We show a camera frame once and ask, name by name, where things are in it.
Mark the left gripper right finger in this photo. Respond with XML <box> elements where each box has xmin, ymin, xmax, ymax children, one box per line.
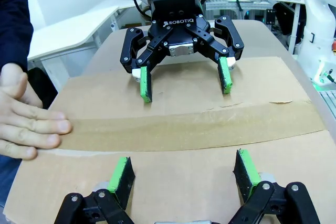
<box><xmin>228</xmin><ymin>149</ymin><xmax>321</xmax><ymax>224</ymax></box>

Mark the person's right forearm dark sleeve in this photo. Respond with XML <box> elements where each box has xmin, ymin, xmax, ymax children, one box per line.
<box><xmin>0</xmin><ymin>0</ymin><xmax>34</xmax><ymax>74</ymax></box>

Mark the white curved side table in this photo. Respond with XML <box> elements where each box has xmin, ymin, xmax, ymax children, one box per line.
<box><xmin>27</xmin><ymin>5</ymin><xmax>120</xmax><ymax>63</ymax></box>

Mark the brown packing tape strip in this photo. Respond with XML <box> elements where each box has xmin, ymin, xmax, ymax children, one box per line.
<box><xmin>56</xmin><ymin>100</ymin><xmax>326</xmax><ymax>153</ymax></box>

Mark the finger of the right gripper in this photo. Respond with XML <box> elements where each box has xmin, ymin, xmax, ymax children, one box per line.
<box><xmin>183</xmin><ymin>16</ymin><xmax>245</xmax><ymax>95</ymax></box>

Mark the person in dark sweater jeans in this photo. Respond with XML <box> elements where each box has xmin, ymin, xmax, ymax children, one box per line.
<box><xmin>0</xmin><ymin>154</ymin><xmax>22</xmax><ymax>209</ymax></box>

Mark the person's right hand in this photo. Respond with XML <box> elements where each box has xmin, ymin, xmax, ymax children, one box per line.
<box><xmin>0</xmin><ymin>63</ymin><xmax>73</xmax><ymax>161</ymax></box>

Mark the aluminium frame workbench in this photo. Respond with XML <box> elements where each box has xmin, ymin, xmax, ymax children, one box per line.
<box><xmin>204</xmin><ymin>0</ymin><xmax>271</xmax><ymax>23</ymax></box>

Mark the black bracket plate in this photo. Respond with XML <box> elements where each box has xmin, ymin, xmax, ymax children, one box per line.
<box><xmin>266</xmin><ymin>8</ymin><xmax>277</xmax><ymax>26</ymax></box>

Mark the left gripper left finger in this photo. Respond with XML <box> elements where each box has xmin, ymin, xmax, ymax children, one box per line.
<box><xmin>54</xmin><ymin>156</ymin><xmax>136</xmax><ymax>224</ymax></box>

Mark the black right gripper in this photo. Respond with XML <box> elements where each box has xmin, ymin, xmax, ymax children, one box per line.
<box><xmin>120</xmin><ymin>0</ymin><xmax>211</xmax><ymax>104</ymax></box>

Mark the large brown cardboard box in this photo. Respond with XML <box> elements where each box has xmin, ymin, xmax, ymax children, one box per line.
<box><xmin>2</xmin><ymin>56</ymin><xmax>336</xmax><ymax>224</ymax></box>

